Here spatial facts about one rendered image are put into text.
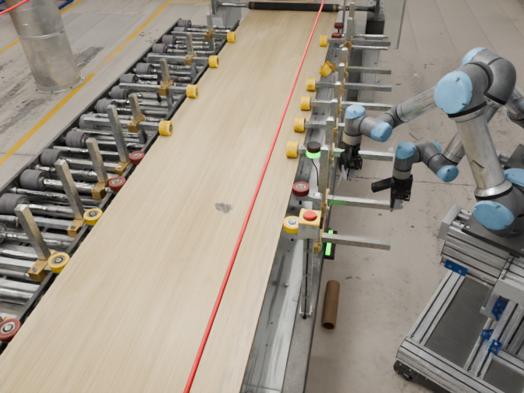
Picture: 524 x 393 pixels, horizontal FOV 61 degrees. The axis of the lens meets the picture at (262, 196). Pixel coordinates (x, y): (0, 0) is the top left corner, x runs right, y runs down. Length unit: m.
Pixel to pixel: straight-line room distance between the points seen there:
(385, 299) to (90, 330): 1.76
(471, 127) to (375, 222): 1.86
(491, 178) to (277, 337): 0.99
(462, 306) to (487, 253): 0.80
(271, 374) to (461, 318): 1.18
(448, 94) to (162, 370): 1.24
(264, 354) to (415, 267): 1.49
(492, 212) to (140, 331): 1.23
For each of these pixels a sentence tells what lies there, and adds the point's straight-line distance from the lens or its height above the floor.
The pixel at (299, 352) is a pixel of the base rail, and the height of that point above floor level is 0.70.
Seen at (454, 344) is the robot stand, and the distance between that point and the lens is 2.52.
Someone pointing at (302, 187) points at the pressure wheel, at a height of 0.91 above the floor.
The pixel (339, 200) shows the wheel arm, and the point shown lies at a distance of 2.12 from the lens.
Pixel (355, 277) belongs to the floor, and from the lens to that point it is 2.93.
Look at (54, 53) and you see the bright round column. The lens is 5.52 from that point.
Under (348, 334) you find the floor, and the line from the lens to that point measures 2.68.
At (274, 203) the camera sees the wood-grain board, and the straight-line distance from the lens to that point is 2.02.
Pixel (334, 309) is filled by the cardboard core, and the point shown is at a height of 0.07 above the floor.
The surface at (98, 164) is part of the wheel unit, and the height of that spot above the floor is 0.98.
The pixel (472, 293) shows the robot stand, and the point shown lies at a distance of 2.75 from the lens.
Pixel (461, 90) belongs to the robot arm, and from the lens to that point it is 1.50.
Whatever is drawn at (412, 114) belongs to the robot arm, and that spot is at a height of 1.35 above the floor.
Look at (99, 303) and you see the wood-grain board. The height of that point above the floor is 0.90.
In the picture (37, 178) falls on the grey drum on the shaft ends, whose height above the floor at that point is 0.84.
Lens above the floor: 2.21
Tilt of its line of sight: 39 degrees down
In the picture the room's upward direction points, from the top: 3 degrees counter-clockwise
